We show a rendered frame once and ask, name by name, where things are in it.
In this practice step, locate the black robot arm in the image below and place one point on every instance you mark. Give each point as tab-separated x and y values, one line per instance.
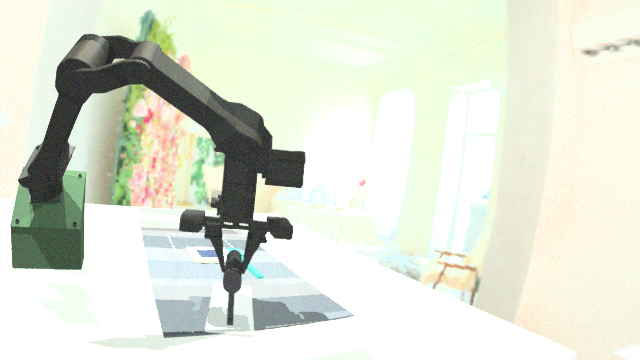
236	130

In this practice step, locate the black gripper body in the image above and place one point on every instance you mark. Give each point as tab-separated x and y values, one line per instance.
237	207

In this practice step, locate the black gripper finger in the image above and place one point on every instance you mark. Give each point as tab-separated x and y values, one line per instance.
217	242
252	244

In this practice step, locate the white square tile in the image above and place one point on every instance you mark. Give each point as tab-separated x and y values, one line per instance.
204	255

